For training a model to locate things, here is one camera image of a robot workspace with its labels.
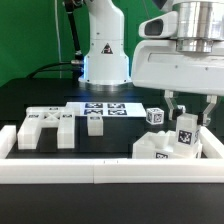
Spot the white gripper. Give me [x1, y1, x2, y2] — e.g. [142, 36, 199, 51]
[131, 11, 224, 126]

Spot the white chair seat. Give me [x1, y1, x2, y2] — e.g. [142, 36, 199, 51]
[132, 130, 203, 160]

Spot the white chair back frame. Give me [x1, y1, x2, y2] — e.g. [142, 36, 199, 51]
[17, 106, 75, 150]

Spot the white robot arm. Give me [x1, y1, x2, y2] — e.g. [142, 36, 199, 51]
[79, 0, 224, 126]

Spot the white tagged cube far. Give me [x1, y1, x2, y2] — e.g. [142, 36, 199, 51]
[177, 105, 186, 116]

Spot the white tagged cube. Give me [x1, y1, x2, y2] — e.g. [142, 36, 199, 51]
[177, 105, 186, 116]
[146, 108, 164, 125]

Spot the white tagged cube near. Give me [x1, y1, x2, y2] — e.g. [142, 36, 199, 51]
[146, 108, 164, 125]

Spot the white marker sheet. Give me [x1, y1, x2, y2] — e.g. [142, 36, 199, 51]
[66, 102, 146, 117]

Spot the white U-shaped fence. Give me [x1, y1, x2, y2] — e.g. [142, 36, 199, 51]
[0, 125, 224, 184]

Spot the black cable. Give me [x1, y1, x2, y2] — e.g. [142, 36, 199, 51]
[26, 61, 84, 80]

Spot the black camera stand pole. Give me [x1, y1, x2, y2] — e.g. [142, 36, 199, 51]
[63, 0, 83, 63]

